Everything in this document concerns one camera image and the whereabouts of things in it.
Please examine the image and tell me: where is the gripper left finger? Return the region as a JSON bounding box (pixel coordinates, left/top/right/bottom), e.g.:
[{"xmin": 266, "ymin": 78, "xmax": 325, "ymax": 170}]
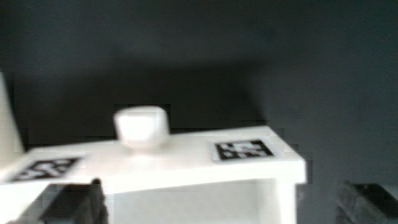
[{"xmin": 39, "ymin": 179, "xmax": 108, "ymax": 224}]

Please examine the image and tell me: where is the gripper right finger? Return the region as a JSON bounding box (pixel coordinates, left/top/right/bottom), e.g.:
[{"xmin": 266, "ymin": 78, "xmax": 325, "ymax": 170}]
[{"xmin": 336, "ymin": 182, "xmax": 398, "ymax": 224}]

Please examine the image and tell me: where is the white drawer cabinet frame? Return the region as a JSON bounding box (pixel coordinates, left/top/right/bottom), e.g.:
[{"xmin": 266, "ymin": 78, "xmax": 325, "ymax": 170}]
[{"xmin": 0, "ymin": 72, "xmax": 25, "ymax": 168}]

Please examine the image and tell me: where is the white front drawer box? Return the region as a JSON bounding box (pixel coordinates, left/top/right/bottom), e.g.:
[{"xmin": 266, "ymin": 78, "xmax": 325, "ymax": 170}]
[{"xmin": 0, "ymin": 106, "xmax": 305, "ymax": 224}]

